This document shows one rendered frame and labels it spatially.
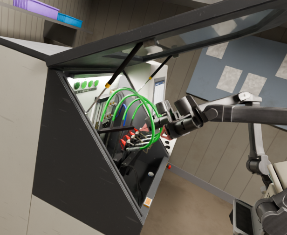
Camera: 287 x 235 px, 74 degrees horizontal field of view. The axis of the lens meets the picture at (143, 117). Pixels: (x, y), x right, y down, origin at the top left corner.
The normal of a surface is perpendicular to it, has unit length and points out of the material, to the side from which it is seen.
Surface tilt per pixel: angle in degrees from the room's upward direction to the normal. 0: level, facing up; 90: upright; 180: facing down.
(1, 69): 90
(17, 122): 90
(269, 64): 90
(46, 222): 90
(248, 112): 81
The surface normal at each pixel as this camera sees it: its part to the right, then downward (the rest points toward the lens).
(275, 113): -0.32, 0.06
